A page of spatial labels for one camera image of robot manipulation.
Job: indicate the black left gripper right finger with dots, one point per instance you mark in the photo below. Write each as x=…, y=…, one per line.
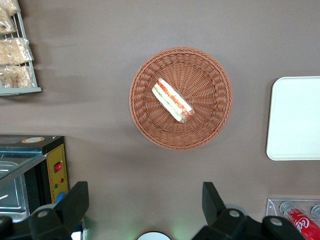
x=220, y=220

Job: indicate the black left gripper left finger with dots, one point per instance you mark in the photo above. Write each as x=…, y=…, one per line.
x=67, y=215

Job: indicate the sandwich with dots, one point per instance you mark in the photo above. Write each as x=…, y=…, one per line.
x=172, y=103

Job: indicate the cream plastic tray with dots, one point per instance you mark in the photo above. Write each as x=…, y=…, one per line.
x=295, y=117

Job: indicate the round brown wicker basket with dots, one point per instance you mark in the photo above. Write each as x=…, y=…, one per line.
x=212, y=75

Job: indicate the tray with snack bags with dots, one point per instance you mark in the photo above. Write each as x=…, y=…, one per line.
x=27, y=75

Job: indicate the steel warmer pan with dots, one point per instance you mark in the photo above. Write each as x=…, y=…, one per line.
x=15, y=202

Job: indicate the clear acrylic bottle rack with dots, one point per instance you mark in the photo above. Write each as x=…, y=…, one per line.
x=273, y=207

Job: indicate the black food warmer yellow panel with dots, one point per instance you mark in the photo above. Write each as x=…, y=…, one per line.
x=53, y=152

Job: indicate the wooden skewer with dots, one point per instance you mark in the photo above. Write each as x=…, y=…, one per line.
x=3, y=197

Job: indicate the red cola bottle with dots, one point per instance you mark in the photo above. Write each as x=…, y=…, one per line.
x=305, y=225

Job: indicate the clear bag of crackers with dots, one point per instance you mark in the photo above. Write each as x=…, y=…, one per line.
x=13, y=51
x=10, y=5
x=16, y=76
x=6, y=22

